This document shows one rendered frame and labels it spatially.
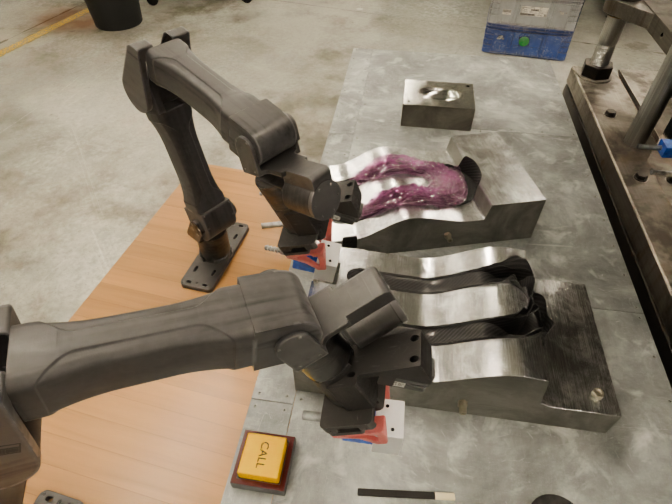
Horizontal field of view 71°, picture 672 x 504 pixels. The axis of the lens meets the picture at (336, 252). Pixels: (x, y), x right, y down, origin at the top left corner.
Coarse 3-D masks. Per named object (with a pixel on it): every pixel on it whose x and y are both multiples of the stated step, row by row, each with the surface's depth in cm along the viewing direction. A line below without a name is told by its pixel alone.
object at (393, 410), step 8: (392, 400) 61; (384, 408) 61; (392, 408) 61; (400, 408) 61; (304, 416) 62; (312, 416) 62; (320, 416) 62; (392, 416) 60; (400, 416) 60; (392, 424) 59; (400, 424) 59; (392, 432) 59; (400, 432) 59; (344, 440) 62; (352, 440) 61; (360, 440) 61; (392, 440) 59; (400, 440) 58; (376, 448) 61; (384, 448) 61; (392, 448) 60; (400, 448) 60
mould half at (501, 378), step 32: (352, 256) 89; (384, 256) 90; (448, 256) 88; (480, 256) 84; (320, 288) 84; (480, 288) 79; (512, 288) 78; (544, 288) 88; (576, 288) 88; (416, 320) 80; (448, 320) 78; (576, 320) 82; (448, 352) 74; (480, 352) 71; (512, 352) 69; (544, 352) 78; (576, 352) 78; (448, 384) 71; (480, 384) 70; (512, 384) 69; (544, 384) 67; (576, 384) 74; (608, 384) 74; (512, 416) 75; (544, 416) 74; (576, 416) 72; (608, 416) 71
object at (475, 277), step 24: (504, 264) 81; (528, 264) 79; (408, 288) 85; (432, 288) 85; (456, 288) 82; (528, 288) 76; (528, 312) 73; (432, 336) 78; (456, 336) 76; (480, 336) 74; (504, 336) 71; (528, 336) 70
